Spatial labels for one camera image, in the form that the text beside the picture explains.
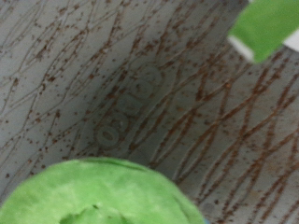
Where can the white two-tier turntable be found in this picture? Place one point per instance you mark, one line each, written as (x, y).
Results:
(124, 77)

